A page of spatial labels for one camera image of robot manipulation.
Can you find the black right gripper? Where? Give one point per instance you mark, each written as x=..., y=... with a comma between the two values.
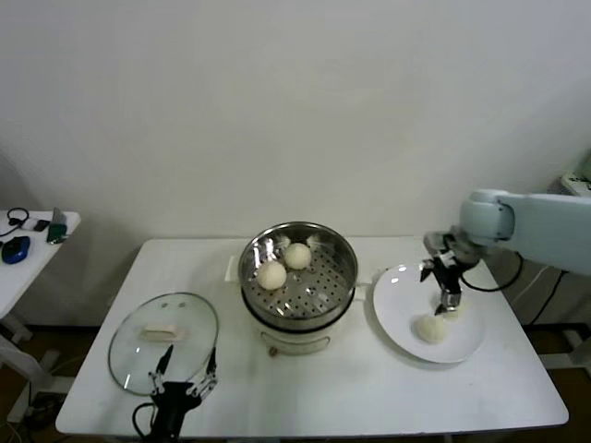
x=449, y=277

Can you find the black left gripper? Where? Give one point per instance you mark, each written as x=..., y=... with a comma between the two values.
x=173, y=399

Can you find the white steamed baozi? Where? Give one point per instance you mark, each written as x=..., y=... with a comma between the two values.
x=430, y=328
x=297, y=256
x=271, y=275
x=463, y=313

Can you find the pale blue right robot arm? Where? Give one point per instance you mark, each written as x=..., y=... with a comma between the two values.
x=549, y=221

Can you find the perforated steel steamer basket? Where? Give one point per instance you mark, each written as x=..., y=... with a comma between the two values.
x=318, y=286

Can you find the round white plate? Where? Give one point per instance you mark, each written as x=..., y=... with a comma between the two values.
x=397, y=304

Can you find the round glass pot lid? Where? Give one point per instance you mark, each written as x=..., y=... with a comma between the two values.
x=184, y=314

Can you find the white electric cooking pot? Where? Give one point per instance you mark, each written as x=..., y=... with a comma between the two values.
x=295, y=341

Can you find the white shelf unit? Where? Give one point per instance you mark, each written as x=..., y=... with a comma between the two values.
x=572, y=184

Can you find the white side table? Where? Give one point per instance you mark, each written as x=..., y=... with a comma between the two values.
x=27, y=277

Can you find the green upright device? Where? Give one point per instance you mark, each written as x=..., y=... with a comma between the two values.
x=56, y=231

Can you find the small black gadget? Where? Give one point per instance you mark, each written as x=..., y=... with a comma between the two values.
x=42, y=225

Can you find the blue computer mouse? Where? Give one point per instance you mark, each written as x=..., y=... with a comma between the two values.
x=16, y=249

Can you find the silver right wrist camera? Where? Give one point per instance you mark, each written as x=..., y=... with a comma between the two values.
x=434, y=240

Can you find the white table leg frame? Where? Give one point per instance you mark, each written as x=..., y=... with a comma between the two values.
x=581, y=356
x=27, y=397

